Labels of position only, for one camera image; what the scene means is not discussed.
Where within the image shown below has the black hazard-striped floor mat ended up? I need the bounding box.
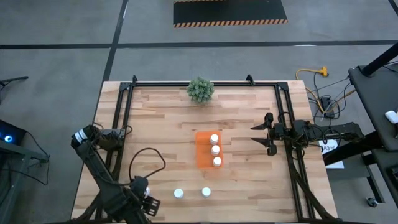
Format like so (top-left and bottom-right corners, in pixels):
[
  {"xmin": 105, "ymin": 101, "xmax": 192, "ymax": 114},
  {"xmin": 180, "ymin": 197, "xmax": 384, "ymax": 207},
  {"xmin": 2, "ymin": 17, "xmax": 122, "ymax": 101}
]
[{"xmin": 173, "ymin": 0, "xmax": 289, "ymax": 29}]

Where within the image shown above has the yellow extension cable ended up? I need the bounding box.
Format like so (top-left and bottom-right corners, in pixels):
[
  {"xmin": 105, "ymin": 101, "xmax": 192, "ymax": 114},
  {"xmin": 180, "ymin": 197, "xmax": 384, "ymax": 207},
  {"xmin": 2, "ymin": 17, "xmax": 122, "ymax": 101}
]
[{"xmin": 295, "ymin": 65, "xmax": 329, "ymax": 114}]

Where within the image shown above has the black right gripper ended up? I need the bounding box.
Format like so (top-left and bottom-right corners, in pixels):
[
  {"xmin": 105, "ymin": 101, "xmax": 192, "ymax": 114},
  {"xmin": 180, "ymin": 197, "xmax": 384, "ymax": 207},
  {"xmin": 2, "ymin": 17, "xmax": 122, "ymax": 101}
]
[{"xmin": 250, "ymin": 112, "xmax": 285, "ymax": 157}]

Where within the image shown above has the black cart base frame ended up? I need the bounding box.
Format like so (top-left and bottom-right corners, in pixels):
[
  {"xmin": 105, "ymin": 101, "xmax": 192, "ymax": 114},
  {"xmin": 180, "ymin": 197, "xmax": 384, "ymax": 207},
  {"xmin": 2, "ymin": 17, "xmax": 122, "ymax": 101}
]
[{"xmin": 322, "ymin": 130, "xmax": 387, "ymax": 203}]

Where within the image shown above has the green artificial plant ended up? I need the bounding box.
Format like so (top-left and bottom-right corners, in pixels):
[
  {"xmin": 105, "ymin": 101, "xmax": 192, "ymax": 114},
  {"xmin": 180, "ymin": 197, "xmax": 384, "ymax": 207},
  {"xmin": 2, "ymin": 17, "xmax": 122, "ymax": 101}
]
[{"xmin": 185, "ymin": 76, "xmax": 215, "ymax": 105}]

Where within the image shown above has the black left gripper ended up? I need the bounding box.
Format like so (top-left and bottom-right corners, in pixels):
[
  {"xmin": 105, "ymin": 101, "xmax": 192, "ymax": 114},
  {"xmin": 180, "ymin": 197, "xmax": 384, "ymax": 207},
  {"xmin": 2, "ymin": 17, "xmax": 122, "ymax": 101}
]
[{"xmin": 129, "ymin": 175, "xmax": 162, "ymax": 218}]

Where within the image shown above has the black power strip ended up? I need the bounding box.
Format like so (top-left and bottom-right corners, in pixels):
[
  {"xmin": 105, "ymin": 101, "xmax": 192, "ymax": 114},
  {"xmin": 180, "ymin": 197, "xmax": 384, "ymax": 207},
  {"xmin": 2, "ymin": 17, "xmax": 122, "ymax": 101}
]
[{"xmin": 320, "ymin": 95, "xmax": 335, "ymax": 119}]

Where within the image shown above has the black tripod leg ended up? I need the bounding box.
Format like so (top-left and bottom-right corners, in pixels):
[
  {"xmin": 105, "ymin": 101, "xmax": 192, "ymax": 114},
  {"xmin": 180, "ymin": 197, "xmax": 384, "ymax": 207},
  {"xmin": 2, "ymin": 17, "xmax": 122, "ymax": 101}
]
[{"xmin": 0, "ymin": 75, "xmax": 29, "ymax": 88}]

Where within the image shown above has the black side table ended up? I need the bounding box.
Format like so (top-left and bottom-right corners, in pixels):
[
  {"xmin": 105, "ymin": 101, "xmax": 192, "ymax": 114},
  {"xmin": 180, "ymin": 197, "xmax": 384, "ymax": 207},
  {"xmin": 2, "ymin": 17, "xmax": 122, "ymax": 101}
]
[{"xmin": 348, "ymin": 63, "xmax": 398, "ymax": 153}]

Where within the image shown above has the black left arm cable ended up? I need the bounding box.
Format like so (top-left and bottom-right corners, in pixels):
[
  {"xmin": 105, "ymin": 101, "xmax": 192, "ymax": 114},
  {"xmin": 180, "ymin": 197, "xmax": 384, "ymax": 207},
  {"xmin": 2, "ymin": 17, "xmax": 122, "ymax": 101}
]
[{"xmin": 128, "ymin": 147, "xmax": 167, "ymax": 187}]

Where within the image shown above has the white earbuds case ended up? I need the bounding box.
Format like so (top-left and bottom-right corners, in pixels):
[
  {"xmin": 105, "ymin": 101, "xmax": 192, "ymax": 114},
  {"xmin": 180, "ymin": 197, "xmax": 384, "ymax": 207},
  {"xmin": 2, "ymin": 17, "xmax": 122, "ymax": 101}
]
[{"xmin": 384, "ymin": 110, "xmax": 398, "ymax": 124}]

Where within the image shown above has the white paper sheet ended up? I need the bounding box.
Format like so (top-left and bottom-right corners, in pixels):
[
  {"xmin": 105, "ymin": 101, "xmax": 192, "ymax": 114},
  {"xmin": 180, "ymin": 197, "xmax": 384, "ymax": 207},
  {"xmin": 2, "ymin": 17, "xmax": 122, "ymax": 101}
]
[{"xmin": 318, "ymin": 138, "xmax": 345, "ymax": 169}]

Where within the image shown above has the black floor cable bundle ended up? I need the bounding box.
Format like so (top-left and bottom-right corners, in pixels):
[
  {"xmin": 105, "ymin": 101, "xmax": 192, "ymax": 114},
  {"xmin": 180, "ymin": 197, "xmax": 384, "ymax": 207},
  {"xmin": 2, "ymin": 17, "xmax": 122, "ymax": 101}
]
[{"xmin": 307, "ymin": 73, "xmax": 358, "ymax": 125}]

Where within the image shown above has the dark metal stand frame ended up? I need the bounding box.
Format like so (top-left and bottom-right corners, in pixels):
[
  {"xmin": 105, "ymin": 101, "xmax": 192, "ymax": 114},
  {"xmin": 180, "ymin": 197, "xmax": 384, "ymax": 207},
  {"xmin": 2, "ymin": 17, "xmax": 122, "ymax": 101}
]
[{"xmin": 0, "ymin": 146, "xmax": 50, "ymax": 224}]

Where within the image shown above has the orange plastic basket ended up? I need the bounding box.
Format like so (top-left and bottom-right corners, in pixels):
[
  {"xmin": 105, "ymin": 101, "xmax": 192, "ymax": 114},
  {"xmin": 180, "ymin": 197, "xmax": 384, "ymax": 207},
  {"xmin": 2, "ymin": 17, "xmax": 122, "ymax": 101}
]
[{"xmin": 195, "ymin": 130, "xmax": 223, "ymax": 169}]

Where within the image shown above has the black aluminium table frame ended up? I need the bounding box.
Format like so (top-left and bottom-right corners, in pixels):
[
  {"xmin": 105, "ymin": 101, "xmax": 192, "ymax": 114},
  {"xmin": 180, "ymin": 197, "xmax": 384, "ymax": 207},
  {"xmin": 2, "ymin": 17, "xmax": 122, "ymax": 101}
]
[{"xmin": 73, "ymin": 74, "xmax": 335, "ymax": 224}]

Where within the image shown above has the black diagonal stand pole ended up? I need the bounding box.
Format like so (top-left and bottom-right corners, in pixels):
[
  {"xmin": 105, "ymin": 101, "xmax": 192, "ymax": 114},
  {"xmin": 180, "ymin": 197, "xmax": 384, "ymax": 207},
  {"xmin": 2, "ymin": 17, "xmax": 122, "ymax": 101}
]
[{"xmin": 362, "ymin": 42, "xmax": 398, "ymax": 77}]

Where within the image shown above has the black device with blue light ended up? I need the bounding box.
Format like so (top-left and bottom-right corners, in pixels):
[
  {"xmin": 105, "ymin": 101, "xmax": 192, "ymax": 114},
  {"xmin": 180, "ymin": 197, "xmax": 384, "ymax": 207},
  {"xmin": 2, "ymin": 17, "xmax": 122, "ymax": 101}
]
[{"xmin": 0, "ymin": 119, "xmax": 28, "ymax": 147}]

